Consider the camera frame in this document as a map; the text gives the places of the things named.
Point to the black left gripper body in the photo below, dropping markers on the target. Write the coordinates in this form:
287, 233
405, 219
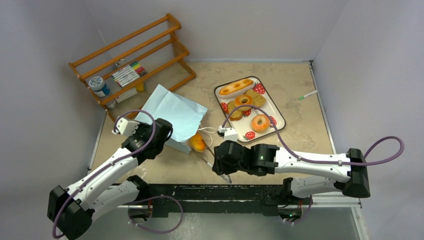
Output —
142, 127

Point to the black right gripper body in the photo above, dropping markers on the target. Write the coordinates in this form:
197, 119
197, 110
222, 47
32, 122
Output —
220, 162

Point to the light blue paper bag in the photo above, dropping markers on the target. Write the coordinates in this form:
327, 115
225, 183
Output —
185, 115

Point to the orange fake pastry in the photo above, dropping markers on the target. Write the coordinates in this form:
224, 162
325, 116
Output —
197, 143

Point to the white strawberry tray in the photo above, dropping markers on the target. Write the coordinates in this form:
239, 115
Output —
243, 126

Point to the orange fake donut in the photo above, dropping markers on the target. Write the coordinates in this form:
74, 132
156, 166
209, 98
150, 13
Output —
243, 100
260, 123

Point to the round brown bread slice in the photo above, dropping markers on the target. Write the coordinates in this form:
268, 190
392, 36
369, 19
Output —
257, 99

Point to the long fake bread loaf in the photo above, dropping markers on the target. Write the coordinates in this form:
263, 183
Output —
235, 88

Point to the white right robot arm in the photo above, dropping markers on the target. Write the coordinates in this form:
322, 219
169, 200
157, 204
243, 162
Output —
345, 173

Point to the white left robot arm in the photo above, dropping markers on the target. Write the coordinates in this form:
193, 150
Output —
74, 208

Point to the small white box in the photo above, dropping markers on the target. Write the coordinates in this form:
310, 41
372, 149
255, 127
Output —
126, 95

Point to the yellow sponge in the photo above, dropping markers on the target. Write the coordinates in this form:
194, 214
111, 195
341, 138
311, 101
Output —
140, 87

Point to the small clear bottle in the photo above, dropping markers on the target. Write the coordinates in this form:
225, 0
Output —
111, 104

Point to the pack of coloured markers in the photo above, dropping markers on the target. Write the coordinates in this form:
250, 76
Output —
129, 73

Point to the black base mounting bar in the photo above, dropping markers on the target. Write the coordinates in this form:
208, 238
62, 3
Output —
267, 200

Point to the orange wooden shelf rack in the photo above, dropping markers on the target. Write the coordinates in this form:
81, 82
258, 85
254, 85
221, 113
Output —
166, 38

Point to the green capped marker pen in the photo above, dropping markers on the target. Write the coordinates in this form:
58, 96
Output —
307, 95

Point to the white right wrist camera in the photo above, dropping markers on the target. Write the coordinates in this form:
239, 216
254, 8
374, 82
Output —
227, 133

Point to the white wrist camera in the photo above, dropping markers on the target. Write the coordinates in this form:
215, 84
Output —
227, 133
125, 127

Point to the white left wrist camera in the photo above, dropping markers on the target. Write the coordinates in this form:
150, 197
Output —
125, 127

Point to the aluminium rail frame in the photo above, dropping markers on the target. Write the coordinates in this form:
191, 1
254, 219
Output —
322, 200

